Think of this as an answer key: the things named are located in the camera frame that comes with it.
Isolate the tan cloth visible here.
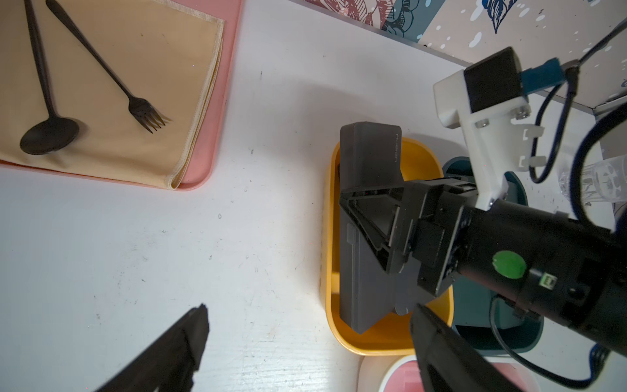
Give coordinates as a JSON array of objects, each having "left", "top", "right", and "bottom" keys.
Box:
[{"left": 0, "top": 0, "right": 225, "bottom": 190}]

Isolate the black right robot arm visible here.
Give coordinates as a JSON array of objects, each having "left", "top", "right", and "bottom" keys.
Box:
[{"left": 339, "top": 178, "right": 626, "bottom": 354}]

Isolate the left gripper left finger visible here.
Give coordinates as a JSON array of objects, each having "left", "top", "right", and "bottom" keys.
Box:
[{"left": 99, "top": 304, "right": 210, "bottom": 391}]

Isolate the black spoon right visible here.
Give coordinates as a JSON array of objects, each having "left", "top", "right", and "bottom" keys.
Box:
[{"left": 45, "top": 0, "right": 168, "bottom": 134}]

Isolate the yellow storage box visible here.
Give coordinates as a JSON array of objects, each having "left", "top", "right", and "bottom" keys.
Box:
[{"left": 320, "top": 137, "right": 442, "bottom": 356}]

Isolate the pink pencil case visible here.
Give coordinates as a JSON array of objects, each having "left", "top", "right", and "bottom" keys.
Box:
[{"left": 384, "top": 360, "right": 528, "bottom": 392}]

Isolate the pink tray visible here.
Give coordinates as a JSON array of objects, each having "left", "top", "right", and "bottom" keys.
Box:
[{"left": 0, "top": 0, "right": 245, "bottom": 192}]

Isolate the black spoon left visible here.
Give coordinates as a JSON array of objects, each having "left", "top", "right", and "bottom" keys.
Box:
[{"left": 20, "top": 0, "right": 79, "bottom": 155}]

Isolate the black spoon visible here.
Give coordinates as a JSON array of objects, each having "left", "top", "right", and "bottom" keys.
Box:
[
  {"left": 20, "top": 0, "right": 79, "bottom": 155},
  {"left": 45, "top": 0, "right": 168, "bottom": 134}
]

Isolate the white storage box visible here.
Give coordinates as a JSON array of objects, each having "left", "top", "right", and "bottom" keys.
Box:
[{"left": 357, "top": 354, "right": 540, "bottom": 391}]

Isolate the dark teal storage box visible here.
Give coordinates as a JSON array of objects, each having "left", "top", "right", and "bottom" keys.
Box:
[{"left": 442, "top": 157, "right": 544, "bottom": 356}]

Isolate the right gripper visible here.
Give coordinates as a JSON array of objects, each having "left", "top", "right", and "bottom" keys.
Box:
[{"left": 339, "top": 177, "right": 478, "bottom": 298}]

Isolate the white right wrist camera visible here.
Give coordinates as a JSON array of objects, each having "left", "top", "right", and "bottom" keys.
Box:
[{"left": 434, "top": 47, "right": 566, "bottom": 211}]

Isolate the black pencil case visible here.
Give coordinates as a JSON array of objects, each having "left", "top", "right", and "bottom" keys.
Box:
[{"left": 339, "top": 122, "right": 421, "bottom": 334}]

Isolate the clear measuring cup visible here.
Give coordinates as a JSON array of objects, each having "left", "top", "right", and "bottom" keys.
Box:
[{"left": 581, "top": 155, "right": 626, "bottom": 204}]

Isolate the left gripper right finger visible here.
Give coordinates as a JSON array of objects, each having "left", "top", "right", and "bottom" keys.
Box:
[{"left": 410, "top": 305, "right": 520, "bottom": 391}]

